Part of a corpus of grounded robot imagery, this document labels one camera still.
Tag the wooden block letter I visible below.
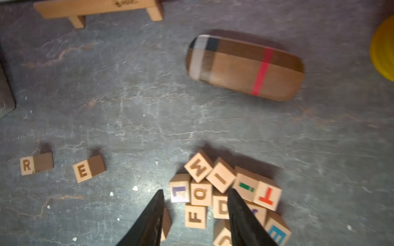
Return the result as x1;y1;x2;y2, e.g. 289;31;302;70
206;157;236;193

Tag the wooden block letter F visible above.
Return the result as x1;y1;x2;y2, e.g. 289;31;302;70
185;203;207;230

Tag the wooden block letter M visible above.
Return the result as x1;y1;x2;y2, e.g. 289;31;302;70
184;150;213;183

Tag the wooden block purple U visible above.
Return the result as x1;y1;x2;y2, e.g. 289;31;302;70
245;200;267;227

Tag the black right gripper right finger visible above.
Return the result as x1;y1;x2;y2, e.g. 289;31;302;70
227;188;277;246

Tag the wooden block letter D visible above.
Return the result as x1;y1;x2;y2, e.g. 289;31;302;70
212;188;229;219

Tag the plaid brown glasses case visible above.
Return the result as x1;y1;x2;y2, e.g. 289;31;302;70
186;34;305;101

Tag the wooden block letter U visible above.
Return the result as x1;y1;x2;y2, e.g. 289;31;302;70
213;219;233;246

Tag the wooden whiteboard stand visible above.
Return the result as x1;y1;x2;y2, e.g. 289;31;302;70
33;0;163;29

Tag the wooden block letter X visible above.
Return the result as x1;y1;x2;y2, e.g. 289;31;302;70
161;208;172;241

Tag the wooden block red T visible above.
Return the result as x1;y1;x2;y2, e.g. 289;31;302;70
252;177;282;212

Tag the wooden block green mark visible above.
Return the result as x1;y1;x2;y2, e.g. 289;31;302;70
233;166;263;202

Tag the wooden block purple L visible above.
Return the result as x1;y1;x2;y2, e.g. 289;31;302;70
169;173;191;203

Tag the wooden block letter R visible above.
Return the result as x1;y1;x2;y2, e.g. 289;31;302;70
20;152;54;175

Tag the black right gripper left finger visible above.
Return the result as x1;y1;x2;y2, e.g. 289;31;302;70
117;189;165;246

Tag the grey eraser block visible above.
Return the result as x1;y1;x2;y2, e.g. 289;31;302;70
0;66;16;118

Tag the yellow pen cup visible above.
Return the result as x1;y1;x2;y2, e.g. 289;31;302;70
369;15;394;82

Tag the wooden block blue E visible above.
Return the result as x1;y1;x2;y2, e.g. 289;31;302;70
264;210;292;246

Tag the wooden block letter O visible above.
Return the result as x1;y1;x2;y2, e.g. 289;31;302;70
190;179;213;207

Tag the wooden block letter E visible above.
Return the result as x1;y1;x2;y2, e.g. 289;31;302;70
73;155;106;183

